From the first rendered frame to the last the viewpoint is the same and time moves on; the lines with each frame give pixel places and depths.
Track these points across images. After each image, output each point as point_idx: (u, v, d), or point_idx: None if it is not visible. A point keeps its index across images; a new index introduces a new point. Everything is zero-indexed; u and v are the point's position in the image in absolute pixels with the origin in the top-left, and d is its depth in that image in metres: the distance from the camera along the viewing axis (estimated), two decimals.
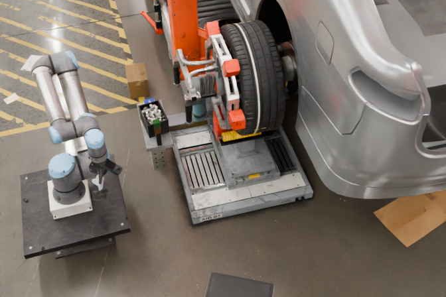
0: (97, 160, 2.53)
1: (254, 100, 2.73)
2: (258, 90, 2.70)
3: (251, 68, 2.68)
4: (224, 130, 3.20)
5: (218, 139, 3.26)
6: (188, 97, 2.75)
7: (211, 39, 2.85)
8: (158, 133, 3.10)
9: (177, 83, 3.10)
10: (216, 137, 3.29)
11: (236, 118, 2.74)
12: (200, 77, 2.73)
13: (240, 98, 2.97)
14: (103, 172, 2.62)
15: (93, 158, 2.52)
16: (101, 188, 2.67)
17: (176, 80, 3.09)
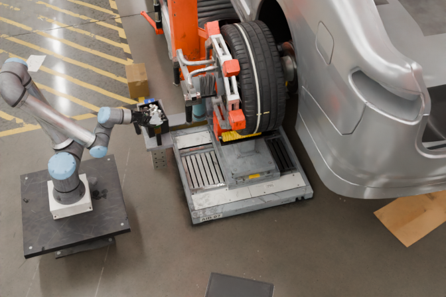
0: None
1: (251, 74, 2.69)
2: (253, 63, 2.69)
3: (245, 44, 2.72)
4: (224, 130, 3.20)
5: (218, 139, 3.26)
6: (188, 97, 2.75)
7: (211, 39, 2.85)
8: (158, 133, 3.10)
9: (177, 83, 3.10)
10: (216, 137, 3.29)
11: (236, 118, 2.74)
12: (200, 77, 2.73)
13: (241, 93, 2.93)
14: None
15: None
16: (158, 122, 2.99)
17: (176, 80, 3.09)
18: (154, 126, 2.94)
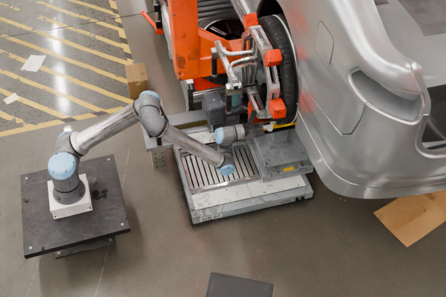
0: (239, 129, 2.99)
1: (292, 64, 2.75)
2: (295, 53, 2.75)
3: (286, 34, 2.78)
4: (259, 120, 3.26)
5: None
6: (230, 87, 2.81)
7: (251, 30, 2.91)
8: None
9: (214, 73, 3.16)
10: None
11: (277, 107, 2.80)
12: (241, 67, 2.79)
13: (279, 83, 2.99)
14: (257, 123, 3.02)
15: (237, 132, 2.98)
16: (273, 120, 3.06)
17: (214, 71, 3.15)
18: (265, 122, 3.10)
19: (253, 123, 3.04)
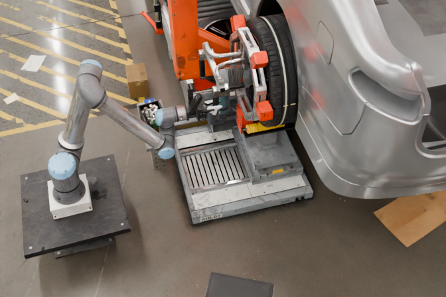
0: (182, 116, 2.84)
1: (279, 66, 2.74)
2: (281, 55, 2.74)
3: (273, 36, 2.77)
4: (248, 122, 3.25)
5: (241, 131, 3.31)
6: (217, 89, 2.80)
7: (238, 32, 2.90)
8: None
9: (202, 75, 3.15)
10: (239, 129, 3.34)
11: (264, 109, 2.78)
12: (228, 69, 2.78)
13: (267, 85, 2.98)
14: (200, 109, 2.85)
15: (178, 118, 2.84)
16: (220, 105, 2.88)
17: (202, 73, 3.13)
18: (208, 100, 2.92)
19: (197, 107, 2.87)
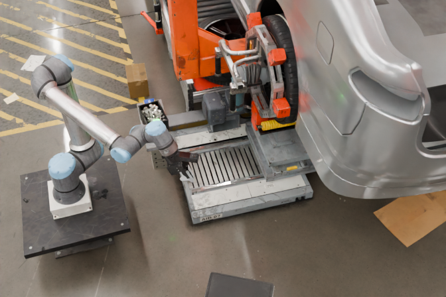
0: (168, 151, 2.43)
1: (296, 63, 2.75)
2: None
3: (290, 33, 2.79)
4: (263, 120, 3.27)
5: (257, 128, 3.33)
6: (234, 86, 2.81)
7: (255, 29, 2.91)
8: None
9: (218, 73, 3.17)
10: (253, 126, 3.36)
11: (281, 106, 2.80)
12: (245, 67, 2.80)
13: None
14: (182, 166, 2.49)
15: (164, 149, 2.43)
16: (193, 179, 2.56)
17: (218, 70, 3.15)
18: (190, 168, 2.58)
19: (182, 160, 2.50)
